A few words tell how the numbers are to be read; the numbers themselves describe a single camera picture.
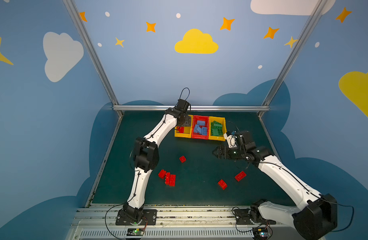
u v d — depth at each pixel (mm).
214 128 1076
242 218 742
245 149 606
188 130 1046
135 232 705
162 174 868
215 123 1109
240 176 882
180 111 718
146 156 570
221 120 1111
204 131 1050
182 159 936
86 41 791
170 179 858
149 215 749
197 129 1072
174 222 732
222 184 840
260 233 715
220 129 1081
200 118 1151
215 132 1074
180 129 1072
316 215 391
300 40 806
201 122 1111
